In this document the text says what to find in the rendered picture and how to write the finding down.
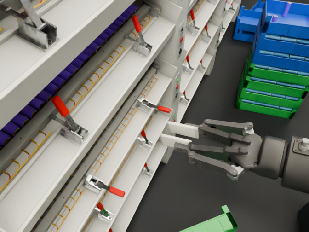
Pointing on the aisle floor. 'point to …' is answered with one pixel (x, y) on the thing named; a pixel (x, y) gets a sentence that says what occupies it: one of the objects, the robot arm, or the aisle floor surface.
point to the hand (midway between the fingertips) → (179, 136)
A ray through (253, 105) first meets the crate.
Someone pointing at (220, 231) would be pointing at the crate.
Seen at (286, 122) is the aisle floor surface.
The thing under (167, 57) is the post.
